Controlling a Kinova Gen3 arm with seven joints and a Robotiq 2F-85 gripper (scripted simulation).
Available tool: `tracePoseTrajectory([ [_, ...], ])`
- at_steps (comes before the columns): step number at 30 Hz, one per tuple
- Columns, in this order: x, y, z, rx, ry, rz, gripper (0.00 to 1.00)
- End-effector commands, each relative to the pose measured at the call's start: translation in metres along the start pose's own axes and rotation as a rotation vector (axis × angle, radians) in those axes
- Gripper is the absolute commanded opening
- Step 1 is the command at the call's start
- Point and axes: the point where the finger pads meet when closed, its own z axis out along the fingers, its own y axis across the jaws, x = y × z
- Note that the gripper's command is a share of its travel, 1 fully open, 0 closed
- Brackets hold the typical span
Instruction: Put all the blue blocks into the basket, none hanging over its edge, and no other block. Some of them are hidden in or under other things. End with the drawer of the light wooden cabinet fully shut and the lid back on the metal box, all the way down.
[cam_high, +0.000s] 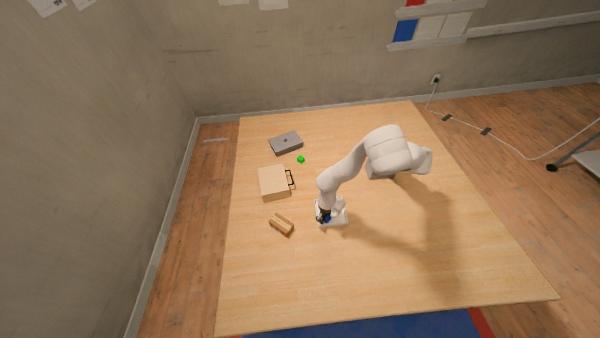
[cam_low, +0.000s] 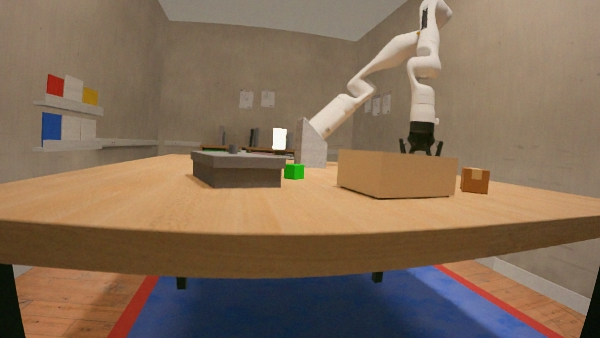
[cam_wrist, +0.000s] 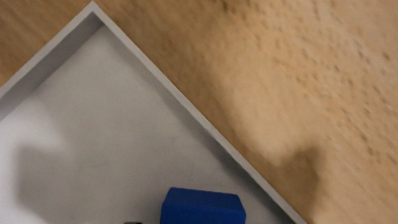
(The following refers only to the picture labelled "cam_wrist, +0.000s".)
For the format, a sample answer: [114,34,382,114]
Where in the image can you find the blue block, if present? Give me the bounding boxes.
[160,187,246,224]

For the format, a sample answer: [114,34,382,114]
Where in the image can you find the grey shallow tray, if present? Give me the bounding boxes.
[0,0,307,224]

